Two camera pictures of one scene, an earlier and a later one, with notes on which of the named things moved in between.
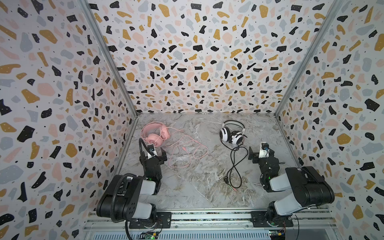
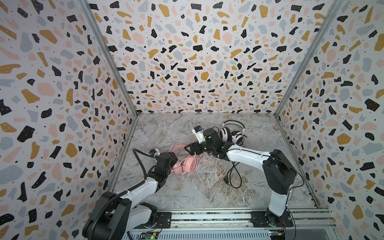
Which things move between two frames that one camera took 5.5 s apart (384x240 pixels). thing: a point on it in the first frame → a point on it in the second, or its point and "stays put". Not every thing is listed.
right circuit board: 275,235 stays put
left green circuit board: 149,235 stays put
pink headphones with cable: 154,133 → 186,164
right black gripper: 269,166 → 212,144
